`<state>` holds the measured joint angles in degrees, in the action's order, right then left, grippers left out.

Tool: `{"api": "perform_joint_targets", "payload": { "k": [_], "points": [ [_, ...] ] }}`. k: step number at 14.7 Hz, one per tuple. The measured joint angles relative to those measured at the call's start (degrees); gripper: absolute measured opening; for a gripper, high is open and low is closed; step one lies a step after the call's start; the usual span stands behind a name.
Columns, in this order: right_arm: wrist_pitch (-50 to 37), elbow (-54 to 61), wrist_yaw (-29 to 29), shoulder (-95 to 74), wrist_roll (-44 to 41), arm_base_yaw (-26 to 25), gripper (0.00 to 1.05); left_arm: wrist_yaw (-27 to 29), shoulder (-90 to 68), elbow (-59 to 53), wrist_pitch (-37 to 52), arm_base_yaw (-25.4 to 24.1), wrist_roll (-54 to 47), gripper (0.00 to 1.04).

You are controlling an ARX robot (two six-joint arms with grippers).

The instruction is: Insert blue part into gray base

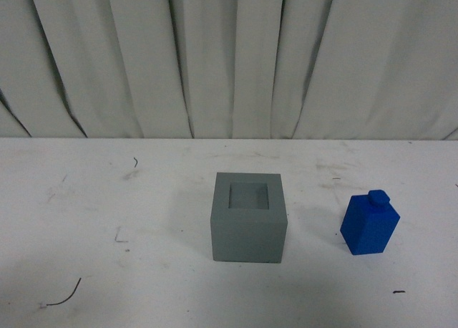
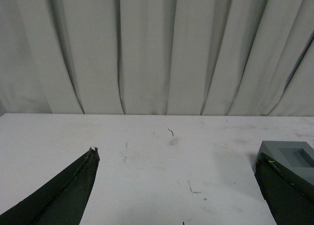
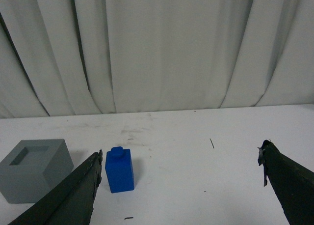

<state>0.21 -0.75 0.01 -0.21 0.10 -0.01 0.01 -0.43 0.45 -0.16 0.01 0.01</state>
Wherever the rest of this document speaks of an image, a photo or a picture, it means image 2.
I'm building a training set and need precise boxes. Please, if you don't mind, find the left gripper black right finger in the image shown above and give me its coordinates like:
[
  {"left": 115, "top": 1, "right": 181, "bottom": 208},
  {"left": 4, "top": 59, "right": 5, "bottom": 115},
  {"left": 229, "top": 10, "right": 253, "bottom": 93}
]
[{"left": 254, "top": 153, "right": 314, "bottom": 225}]

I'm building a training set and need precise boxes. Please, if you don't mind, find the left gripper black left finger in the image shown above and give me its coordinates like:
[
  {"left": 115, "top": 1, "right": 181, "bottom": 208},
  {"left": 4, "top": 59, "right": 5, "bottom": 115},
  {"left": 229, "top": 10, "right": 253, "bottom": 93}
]
[{"left": 0, "top": 148, "right": 100, "bottom": 225}]

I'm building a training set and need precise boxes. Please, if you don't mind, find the gray square base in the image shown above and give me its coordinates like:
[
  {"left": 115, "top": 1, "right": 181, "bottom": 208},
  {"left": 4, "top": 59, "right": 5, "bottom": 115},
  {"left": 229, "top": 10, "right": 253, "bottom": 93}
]
[{"left": 258, "top": 141, "right": 314, "bottom": 184}]

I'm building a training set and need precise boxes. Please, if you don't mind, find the white pleated curtain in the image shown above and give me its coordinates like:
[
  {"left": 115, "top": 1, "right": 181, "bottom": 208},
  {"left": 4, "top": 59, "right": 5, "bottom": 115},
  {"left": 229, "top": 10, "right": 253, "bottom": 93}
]
[{"left": 0, "top": 0, "right": 314, "bottom": 116}]

